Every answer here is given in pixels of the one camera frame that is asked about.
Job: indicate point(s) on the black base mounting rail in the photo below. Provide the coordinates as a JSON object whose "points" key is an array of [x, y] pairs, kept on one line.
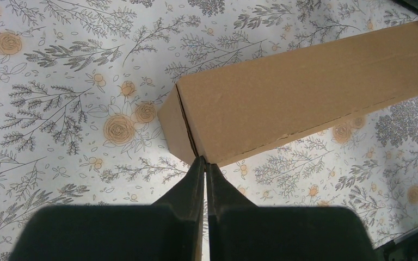
{"points": [[404, 247]]}

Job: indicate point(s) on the brown cardboard box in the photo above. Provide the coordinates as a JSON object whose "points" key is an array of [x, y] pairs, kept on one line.
{"points": [[237, 111]]}

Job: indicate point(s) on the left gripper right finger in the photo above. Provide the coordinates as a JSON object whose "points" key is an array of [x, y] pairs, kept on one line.
{"points": [[241, 230]]}

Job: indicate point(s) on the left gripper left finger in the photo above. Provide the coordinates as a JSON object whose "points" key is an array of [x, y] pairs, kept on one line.
{"points": [[168, 229]]}

